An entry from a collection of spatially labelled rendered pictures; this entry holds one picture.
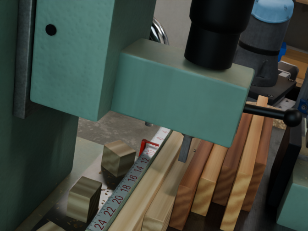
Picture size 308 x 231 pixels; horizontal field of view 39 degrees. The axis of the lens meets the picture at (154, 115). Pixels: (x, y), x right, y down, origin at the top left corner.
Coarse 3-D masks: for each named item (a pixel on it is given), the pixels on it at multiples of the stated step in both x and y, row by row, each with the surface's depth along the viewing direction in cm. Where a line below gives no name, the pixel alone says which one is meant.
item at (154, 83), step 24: (144, 48) 47; (168, 48) 49; (120, 72) 45; (144, 72) 45; (168, 72) 44; (192, 72) 43; (216, 72) 44; (240, 72) 46; (120, 96) 46; (144, 96) 46; (168, 96) 45; (192, 96) 44; (216, 96) 43; (240, 96) 42; (144, 120) 47; (168, 120) 46; (192, 120) 45; (216, 120) 44
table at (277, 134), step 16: (272, 128) 76; (304, 128) 79; (272, 144) 71; (272, 160) 66; (224, 208) 53; (256, 208) 54; (272, 208) 55; (192, 224) 49; (208, 224) 49; (240, 224) 50; (256, 224) 51; (272, 224) 52
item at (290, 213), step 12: (300, 168) 53; (300, 180) 50; (288, 192) 50; (300, 192) 49; (288, 204) 50; (300, 204) 50; (276, 216) 53; (288, 216) 51; (300, 216) 51; (300, 228) 51
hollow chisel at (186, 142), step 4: (184, 136) 49; (184, 140) 50; (188, 140) 49; (184, 144) 50; (188, 144) 50; (184, 148) 50; (188, 148) 50; (180, 152) 50; (184, 152) 50; (188, 152) 51; (180, 156) 50; (184, 156) 50; (180, 160) 51; (184, 160) 51
